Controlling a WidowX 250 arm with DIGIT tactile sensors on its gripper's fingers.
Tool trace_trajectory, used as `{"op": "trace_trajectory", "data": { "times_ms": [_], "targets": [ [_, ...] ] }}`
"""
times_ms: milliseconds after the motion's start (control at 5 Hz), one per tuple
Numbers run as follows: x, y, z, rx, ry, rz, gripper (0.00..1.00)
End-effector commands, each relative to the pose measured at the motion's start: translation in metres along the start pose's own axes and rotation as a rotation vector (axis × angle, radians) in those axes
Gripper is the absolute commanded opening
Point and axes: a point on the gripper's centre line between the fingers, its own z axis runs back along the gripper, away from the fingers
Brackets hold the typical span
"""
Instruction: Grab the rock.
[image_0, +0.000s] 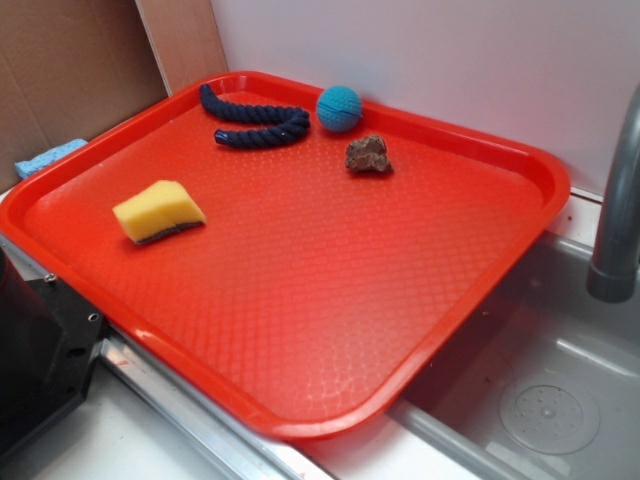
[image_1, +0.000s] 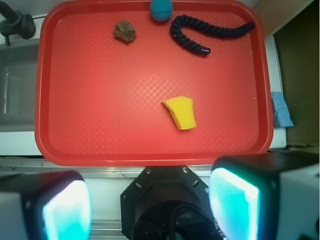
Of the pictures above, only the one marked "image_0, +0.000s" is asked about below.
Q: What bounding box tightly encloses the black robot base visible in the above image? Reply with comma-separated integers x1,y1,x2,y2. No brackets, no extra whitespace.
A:
1,253,107,461

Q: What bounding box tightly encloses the brown rock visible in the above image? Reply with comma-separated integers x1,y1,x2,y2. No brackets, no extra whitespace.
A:
345,135,394,175

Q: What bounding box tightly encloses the red plastic tray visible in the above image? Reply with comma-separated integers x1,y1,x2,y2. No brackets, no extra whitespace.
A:
1,86,570,440

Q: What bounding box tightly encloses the blue textured ball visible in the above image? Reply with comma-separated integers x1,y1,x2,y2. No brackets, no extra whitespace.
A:
316,86,363,133

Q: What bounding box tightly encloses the yellow sponge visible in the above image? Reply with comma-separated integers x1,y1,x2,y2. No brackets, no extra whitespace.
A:
112,180,206,244

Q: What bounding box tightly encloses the grey plastic sink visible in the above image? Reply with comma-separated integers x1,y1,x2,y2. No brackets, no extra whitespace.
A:
304,234,639,479

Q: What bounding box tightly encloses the grey faucet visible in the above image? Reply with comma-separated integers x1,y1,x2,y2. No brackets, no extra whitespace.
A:
587,91,639,303

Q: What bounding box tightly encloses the brown cardboard panel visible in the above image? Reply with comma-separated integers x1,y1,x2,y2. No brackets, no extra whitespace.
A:
1,1,227,191

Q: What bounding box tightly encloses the blue sponge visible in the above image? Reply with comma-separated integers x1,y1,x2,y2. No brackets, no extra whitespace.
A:
15,139,87,180

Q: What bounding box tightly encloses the dark blue rope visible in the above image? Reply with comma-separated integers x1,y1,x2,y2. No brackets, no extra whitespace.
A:
198,83,312,149

